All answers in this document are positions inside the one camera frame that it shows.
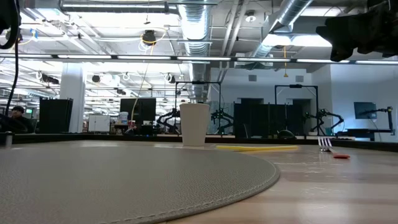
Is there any person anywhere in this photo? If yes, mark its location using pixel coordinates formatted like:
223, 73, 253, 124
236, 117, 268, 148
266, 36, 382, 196
0, 105, 35, 134

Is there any black room partition panel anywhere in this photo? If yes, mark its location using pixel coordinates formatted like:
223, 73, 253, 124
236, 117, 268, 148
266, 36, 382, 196
39, 98, 74, 134

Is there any black ceiling cable reel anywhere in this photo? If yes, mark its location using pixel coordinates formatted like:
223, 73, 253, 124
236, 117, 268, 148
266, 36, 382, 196
142, 29, 157, 45

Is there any black large screen panel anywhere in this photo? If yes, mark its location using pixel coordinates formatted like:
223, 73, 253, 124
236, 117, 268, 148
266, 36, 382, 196
119, 98, 157, 127

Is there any silver fork red handle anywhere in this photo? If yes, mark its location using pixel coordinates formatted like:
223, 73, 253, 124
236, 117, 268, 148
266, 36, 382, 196
318, 137, 351, 160

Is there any yellow flat utensil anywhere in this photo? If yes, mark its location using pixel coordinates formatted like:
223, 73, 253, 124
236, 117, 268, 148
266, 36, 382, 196
216, 144, 299, 153

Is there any black metal station frame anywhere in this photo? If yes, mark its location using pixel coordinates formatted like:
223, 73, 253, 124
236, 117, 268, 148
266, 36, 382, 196
274, 83, 320, 135
174, 80, 223, 135

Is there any black table edge rail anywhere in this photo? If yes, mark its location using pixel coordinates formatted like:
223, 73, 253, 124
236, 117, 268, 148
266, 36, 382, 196
0, 133, 398, 152

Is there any white building column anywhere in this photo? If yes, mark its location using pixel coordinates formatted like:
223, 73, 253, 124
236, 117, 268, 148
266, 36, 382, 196
59, 63, 86, 134

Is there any white paper cup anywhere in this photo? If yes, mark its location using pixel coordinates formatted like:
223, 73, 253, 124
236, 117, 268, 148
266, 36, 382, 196
179, 102, 211, 147

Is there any black hanging cable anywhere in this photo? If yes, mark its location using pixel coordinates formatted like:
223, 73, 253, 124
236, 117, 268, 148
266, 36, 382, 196
4, 40, 20, 116

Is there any grey round woven placemat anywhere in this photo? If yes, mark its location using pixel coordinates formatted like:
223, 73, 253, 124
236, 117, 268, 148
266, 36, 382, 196
0, 139, 280, 224

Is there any yellow hanging cord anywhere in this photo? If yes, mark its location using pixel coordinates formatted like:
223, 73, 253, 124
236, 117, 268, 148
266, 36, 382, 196
282, 45, 289, 78

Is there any silver ribbed ventilation duct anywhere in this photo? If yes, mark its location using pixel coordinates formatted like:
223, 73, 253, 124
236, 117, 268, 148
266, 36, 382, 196
177, 0, 213, 103

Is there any white cabinet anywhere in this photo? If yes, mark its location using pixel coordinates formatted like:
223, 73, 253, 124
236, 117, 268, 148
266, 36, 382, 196
88, 114, 111, 133

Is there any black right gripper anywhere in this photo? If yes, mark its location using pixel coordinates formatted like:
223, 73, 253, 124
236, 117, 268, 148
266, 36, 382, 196
315, 0, 398, 63

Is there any wide black folding partition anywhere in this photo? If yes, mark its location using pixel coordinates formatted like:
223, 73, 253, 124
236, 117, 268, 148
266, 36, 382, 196
233, 102, 305, 138

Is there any wall-mounted dark monitor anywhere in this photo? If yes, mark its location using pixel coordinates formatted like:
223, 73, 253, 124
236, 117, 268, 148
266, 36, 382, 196
353, 101, 378, 120

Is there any long ceiling light bar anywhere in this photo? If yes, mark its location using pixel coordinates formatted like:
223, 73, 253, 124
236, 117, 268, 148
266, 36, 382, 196
0, 53, 398, 65

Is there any silver slanted ventilation duct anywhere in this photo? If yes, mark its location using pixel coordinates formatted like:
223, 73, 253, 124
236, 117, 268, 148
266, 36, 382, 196
251, 0, 314, 58

